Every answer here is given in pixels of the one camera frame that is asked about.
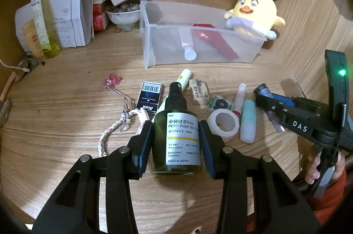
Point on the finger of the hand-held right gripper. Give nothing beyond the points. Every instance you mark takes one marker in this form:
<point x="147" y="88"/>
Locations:
<point x="269" y="103"/>
<point x="285" y="101"/>

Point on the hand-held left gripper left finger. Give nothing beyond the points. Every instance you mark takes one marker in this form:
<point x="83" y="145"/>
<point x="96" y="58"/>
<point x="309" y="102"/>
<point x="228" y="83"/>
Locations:
<point x="145" y="152"/>

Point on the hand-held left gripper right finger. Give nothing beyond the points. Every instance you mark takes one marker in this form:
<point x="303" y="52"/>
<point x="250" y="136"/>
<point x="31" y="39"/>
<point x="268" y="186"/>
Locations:
<point x="207" y="152"/>

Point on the purple cosmetic tube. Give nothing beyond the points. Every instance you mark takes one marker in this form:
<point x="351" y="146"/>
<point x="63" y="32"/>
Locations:
<point x="277" y="122"/>

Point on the mint green tube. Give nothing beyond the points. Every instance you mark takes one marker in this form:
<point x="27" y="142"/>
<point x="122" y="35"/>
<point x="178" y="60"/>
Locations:
<point x="248" y="123"/>

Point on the white tube with red band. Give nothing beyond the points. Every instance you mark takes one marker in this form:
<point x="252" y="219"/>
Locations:
<point x="240" y="97"/>

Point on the dark green pump bottle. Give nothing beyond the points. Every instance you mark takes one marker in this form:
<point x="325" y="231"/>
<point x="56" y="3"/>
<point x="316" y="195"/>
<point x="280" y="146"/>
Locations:
<point x="176" y="140"/>

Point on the small black box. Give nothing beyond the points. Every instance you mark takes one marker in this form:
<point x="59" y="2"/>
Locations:
<point x="149" y="97"/>

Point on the long pale yellow stick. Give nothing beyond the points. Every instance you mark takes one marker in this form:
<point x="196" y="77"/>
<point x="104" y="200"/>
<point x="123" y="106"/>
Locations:
<point x="186" y="78"/>

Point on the clear plastic bin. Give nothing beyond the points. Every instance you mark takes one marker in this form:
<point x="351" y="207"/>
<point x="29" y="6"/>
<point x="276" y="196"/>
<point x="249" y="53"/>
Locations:
<point x="204" y="44"/>

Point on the person's right forearm orange sleeve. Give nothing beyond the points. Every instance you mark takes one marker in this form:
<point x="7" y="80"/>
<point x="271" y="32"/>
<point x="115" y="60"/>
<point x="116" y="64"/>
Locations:
<point x="335" y="201"/>

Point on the person's right hand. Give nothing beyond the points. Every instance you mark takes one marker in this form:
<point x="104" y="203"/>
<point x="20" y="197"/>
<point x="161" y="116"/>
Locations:
<point x="313" y="168"/>

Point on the white tape roll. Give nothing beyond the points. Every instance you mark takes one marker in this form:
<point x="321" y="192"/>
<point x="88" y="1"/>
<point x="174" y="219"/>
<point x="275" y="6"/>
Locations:
<point x="233" y="126"/>

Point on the green white flower packet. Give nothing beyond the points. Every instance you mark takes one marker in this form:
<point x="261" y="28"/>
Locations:
<point x="219" y="103"/>

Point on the beige paper packet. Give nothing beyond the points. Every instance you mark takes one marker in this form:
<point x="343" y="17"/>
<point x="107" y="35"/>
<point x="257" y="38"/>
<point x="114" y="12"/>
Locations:
<point x="199" y="92"/>

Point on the red packet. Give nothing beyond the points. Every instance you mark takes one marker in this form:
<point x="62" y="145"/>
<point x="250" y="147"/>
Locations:
<point x="217" y="42"/>

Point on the yellow chick plush toy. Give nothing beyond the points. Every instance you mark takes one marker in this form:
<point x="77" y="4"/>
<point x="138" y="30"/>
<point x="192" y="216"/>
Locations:
<point x="255" y="8"/>

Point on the white squeeze tube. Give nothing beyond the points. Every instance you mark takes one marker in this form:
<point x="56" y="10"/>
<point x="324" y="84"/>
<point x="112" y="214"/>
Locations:
<point x="189" y="48"/>

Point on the white bowl of stones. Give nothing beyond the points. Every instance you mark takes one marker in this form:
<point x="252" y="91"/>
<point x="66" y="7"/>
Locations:
<point x="124" y="16"/>

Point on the red boxes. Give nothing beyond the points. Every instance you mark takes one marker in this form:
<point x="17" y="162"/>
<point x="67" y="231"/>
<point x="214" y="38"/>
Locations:
<point x="99" y="19"/>

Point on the metal eyeglasses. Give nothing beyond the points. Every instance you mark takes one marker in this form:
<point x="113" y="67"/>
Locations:
<point x="27" y="66"/>

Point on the wooden stick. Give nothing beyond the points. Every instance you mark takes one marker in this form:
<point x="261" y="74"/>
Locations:
<point x="8" y="85"/>

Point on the white folded papers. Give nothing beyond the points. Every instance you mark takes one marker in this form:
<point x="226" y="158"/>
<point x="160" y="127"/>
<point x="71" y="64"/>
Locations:
<point x="69" y="19"/>

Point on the beige orange tube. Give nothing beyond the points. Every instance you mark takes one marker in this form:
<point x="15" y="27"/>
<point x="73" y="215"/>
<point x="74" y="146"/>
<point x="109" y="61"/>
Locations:
<point x="31" y="38"/>

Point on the yellow green spray bottle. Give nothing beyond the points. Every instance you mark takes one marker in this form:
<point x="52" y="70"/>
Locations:
<point x="41" y="16"/>

